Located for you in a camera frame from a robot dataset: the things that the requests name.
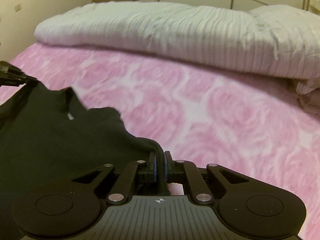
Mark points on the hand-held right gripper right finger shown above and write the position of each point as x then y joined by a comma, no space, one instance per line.
166,168

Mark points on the pink floral blanket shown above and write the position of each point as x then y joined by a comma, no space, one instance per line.
200,105

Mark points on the black garment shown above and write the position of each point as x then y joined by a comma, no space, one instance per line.
50,135

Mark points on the white folded quilt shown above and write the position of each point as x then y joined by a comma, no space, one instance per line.
175,35

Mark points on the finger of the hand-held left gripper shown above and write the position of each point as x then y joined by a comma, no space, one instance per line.
13,77

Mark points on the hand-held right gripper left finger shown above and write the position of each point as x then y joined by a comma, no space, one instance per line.
154,168

